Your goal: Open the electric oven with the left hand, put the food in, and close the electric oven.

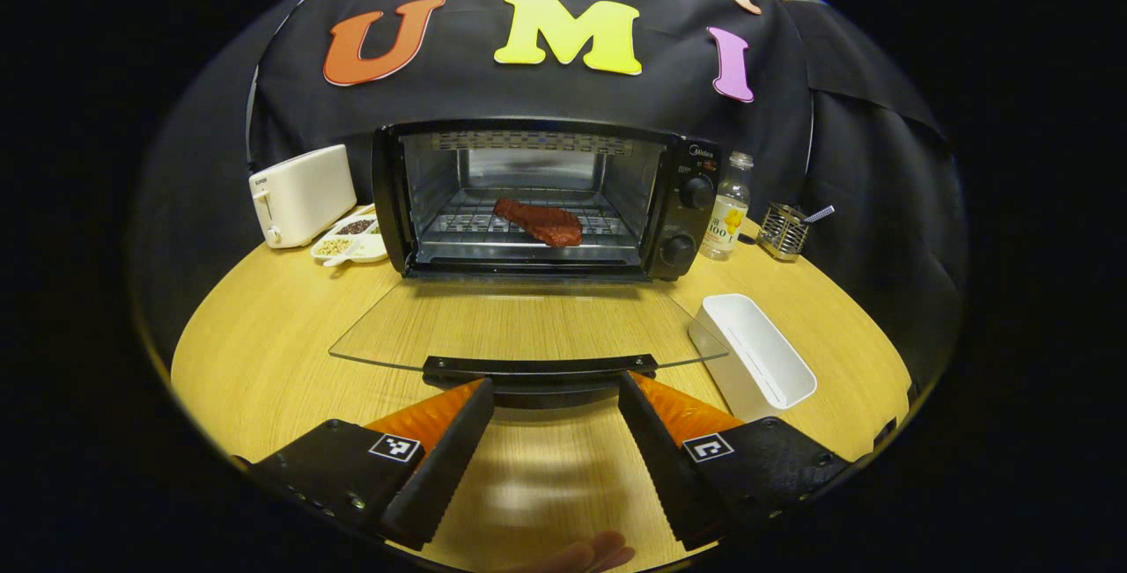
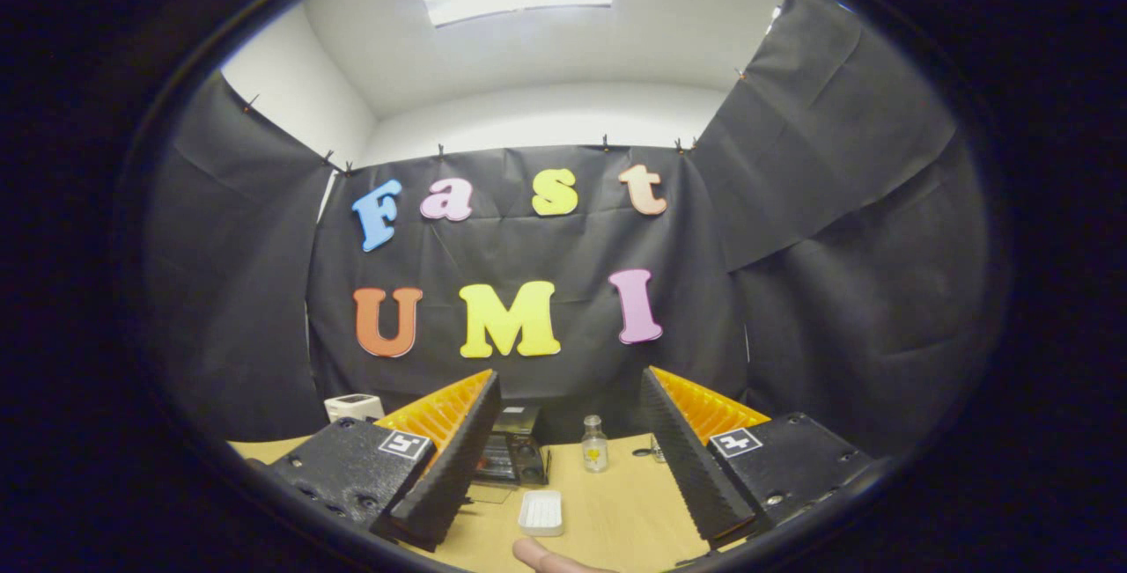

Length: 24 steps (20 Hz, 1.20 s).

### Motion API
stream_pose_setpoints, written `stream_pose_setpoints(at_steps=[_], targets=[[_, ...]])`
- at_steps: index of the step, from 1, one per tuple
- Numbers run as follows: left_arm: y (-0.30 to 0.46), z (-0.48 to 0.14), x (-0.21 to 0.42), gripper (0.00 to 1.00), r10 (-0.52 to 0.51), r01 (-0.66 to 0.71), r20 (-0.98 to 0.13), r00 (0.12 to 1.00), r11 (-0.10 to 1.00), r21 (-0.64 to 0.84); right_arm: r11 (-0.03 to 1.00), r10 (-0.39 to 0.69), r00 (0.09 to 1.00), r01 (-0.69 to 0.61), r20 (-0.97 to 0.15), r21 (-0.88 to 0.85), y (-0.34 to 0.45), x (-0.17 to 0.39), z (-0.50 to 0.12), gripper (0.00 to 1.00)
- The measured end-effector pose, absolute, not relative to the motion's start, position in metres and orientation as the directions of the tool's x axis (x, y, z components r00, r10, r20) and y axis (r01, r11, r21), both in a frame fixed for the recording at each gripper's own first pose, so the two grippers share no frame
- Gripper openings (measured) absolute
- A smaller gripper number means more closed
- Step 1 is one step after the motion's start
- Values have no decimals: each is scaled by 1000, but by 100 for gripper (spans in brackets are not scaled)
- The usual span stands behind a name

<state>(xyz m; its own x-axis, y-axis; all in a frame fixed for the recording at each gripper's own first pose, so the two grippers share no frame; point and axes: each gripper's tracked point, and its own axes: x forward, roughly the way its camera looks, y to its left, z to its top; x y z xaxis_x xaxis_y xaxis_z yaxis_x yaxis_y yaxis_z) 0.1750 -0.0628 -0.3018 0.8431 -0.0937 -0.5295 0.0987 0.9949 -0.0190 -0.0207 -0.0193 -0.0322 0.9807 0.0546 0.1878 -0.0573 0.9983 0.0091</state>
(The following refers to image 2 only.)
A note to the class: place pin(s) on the small clear glass bottle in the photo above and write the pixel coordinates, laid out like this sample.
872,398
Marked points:
594,450

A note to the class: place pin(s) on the black backdrop cloth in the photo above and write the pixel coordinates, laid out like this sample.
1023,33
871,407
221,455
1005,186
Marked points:
836,247

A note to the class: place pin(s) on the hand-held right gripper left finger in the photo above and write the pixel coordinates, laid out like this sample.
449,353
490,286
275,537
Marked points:
453,467

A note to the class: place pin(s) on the white toaster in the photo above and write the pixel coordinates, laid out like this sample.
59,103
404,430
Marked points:
352,407

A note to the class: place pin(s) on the black electric oven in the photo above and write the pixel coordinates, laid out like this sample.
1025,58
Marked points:
519,459

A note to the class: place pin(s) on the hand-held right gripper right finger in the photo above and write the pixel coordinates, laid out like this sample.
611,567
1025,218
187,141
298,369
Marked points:
691,467

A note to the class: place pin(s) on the white rectangular tray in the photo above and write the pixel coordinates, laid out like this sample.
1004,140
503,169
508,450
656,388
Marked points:
541,513

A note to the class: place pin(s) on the small ceiling light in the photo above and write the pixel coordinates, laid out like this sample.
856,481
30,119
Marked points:
775,18

